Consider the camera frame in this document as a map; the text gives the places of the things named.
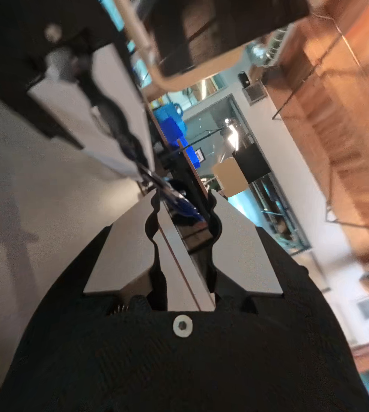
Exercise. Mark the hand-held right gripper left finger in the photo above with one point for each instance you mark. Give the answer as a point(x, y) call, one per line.
point(123, 257)

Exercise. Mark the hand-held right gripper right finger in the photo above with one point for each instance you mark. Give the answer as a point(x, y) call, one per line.
point(245, 257)

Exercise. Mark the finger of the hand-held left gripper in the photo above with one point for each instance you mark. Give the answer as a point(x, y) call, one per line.
point(120, 83)
point(75, 116)

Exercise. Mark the blue grip ballpoint pen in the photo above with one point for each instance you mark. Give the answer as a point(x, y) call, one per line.
point(184, 206)

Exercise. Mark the blue toolbox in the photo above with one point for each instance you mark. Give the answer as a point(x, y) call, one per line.
point(168, 114)

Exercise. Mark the small blue parts bin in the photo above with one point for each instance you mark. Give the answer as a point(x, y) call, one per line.
point(174, 128)
point(192, 157)

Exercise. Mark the small wooden board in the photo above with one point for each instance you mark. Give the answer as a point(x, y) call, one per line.
point(231, 178)

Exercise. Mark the wooden top office table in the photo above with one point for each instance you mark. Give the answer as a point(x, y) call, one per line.
point(192, 167)

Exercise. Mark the framed marker tag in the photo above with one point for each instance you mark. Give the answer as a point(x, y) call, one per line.
point(199, 155)

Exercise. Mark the studio light on tripod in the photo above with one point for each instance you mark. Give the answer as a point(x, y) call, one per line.
point(232, 128)

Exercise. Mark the black wall speaker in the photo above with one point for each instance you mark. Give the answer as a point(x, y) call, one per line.
point(243, 79)

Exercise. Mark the wall air vent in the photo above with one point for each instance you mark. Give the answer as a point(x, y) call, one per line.
point(254, 93)

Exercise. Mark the silver ventilation duct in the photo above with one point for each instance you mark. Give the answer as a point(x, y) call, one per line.
point(264, 48)

